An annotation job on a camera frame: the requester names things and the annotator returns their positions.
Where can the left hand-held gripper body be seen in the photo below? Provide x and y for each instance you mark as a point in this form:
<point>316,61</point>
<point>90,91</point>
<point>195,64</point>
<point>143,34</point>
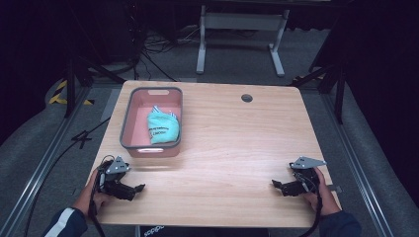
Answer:
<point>113,179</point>

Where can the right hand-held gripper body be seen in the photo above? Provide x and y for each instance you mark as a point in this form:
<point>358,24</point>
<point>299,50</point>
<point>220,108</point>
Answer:
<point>304,179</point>

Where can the pink basket with grey rim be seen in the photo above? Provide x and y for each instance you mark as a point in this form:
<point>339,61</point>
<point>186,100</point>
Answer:
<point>138,131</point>

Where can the teal snack bag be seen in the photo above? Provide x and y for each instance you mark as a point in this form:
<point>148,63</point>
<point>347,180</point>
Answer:
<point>163,126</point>

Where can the person's right hand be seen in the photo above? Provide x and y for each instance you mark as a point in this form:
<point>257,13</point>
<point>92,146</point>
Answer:
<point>324,197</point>

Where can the person's left hand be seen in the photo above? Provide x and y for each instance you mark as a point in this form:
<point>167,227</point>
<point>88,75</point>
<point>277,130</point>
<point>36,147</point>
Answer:
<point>88,197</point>

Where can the person's dark clothing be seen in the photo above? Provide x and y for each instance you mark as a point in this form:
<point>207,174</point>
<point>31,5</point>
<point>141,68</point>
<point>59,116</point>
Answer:
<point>154,231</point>

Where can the black metal stand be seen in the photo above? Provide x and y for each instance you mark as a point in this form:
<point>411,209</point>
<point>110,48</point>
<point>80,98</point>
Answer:
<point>70,89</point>
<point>339,89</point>

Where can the yellow black hazard tape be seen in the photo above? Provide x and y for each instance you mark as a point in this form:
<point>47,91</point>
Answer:
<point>59,95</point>

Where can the aluminium floor rail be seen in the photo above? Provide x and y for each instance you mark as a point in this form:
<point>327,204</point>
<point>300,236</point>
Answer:
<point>356,164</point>
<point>42,168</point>

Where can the grey metal desk frame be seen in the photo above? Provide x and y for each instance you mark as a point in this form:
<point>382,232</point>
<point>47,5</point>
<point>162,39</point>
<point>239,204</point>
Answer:
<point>237,21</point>

